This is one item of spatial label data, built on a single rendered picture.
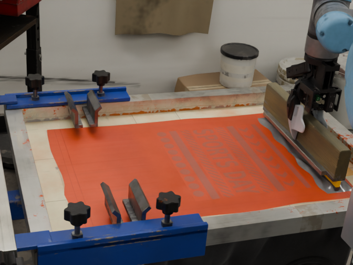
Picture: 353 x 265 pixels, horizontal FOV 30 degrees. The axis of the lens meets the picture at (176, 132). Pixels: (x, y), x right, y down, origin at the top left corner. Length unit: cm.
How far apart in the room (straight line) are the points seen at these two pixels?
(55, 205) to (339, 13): 65
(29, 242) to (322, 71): 70
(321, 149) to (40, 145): 63
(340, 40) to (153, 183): 47
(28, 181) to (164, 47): 234
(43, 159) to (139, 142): 23
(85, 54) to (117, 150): 201
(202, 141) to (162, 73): 209
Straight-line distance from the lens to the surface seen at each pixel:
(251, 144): 157
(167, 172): 142
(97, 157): 146
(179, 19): 345
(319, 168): 144
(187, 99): 168
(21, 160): 138
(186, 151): 150
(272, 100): 164
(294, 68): 152
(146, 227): 117
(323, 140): 144
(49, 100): 161
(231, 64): 344
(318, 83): 144
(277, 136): 162
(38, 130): 158
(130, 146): 151
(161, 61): 359
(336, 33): 128
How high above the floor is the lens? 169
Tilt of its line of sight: 28 degrees down
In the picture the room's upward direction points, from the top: 5 degrees clockwise
